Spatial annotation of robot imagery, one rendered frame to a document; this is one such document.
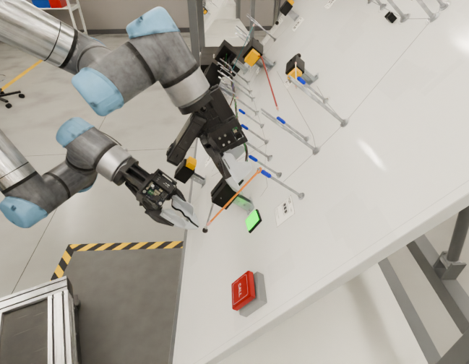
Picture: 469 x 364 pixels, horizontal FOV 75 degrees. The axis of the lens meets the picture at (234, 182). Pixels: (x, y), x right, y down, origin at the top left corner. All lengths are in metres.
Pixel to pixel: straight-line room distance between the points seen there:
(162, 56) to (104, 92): 0.11
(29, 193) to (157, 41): 0.40
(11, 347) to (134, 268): 0.69
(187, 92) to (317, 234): 0.32
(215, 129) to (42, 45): 0.31
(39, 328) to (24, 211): 1.10
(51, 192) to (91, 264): 1.45
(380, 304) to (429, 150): 0.60
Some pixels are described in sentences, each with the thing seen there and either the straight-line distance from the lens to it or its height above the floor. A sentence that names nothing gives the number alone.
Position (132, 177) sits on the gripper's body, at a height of 1.20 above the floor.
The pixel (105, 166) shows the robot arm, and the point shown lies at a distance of 0.70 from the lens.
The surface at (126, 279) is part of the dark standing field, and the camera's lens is 2.02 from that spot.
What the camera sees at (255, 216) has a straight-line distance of 0.65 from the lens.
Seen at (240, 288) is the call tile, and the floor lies 1.11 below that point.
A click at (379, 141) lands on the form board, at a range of 0.52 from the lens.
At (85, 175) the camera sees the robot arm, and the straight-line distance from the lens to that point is 0.79.
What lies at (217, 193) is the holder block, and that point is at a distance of 0.66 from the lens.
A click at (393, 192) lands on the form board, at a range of 0.46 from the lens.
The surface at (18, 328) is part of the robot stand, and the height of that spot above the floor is 0.21.
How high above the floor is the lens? 1.58
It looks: 38 degrees down
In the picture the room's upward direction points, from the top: straight up
